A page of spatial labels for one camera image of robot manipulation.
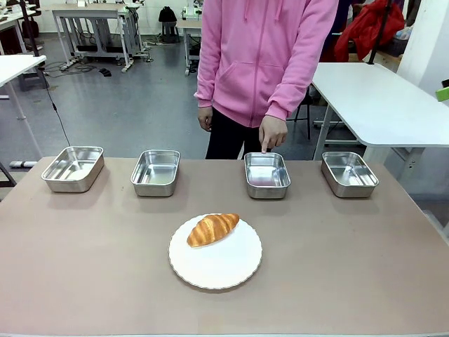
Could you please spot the golden croissant bread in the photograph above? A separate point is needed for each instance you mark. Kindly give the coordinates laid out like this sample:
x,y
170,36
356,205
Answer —
x,y
210,230

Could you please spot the person's left hand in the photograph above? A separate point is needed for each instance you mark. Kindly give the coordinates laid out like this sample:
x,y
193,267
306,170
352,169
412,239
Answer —
x,y
273,133

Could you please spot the black chair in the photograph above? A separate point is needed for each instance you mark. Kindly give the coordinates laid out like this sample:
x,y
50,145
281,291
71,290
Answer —
x,y
308,105

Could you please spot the white scalloped plate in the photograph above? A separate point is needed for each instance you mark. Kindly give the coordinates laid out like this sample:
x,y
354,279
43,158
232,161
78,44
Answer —
x,y
217,267

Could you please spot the large white side table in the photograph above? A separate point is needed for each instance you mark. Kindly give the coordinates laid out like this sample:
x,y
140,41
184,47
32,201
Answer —
x,y
379,102

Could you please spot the stainless steel rectangular container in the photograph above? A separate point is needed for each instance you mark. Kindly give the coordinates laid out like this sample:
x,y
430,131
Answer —
x,y
349,173
156,172
72,172
267,174

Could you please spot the dark storage basket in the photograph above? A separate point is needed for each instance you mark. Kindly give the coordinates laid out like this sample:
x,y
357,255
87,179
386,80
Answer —
x,y
400,45

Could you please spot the green plastic piece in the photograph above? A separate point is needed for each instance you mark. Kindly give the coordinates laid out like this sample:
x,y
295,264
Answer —
x,y
442,92

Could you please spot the person's left forearm pink sleeve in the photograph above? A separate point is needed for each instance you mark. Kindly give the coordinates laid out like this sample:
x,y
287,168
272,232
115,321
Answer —
x,y
289,94

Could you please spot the small white side table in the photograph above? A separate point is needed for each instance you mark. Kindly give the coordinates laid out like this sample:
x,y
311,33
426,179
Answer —
x,y
17,66

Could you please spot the brown top desk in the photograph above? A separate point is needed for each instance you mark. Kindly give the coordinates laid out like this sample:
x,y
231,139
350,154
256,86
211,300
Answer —
x,y
189,24

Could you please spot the black power strip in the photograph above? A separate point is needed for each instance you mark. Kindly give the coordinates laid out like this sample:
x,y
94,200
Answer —
x,y
105,72

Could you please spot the person's right hand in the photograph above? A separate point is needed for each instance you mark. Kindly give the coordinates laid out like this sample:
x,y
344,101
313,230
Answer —
x,y
205,119

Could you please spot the black stand pole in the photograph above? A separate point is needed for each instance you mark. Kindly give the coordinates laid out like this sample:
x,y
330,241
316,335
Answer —
x,y
31,28
379,31

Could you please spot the black backpack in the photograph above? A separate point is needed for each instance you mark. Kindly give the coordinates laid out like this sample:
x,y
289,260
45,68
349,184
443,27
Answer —
x,y
167,14

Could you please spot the person's right forearm pink sleeve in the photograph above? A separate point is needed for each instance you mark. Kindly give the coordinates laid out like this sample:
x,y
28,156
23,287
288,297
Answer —
x,y
207,80

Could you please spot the red jacket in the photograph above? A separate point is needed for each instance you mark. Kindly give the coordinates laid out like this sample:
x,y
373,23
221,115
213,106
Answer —
x,y
372,28

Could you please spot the grey workbench with legs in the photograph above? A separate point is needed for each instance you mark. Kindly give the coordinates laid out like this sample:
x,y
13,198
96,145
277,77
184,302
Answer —
x,y
87,14

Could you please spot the purple garment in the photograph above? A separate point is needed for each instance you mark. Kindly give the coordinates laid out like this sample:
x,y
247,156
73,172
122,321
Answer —
x,y
329,49

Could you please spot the person in pink hoodie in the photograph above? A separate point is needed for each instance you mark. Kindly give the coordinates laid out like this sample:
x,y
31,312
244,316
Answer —
x,y
259,52

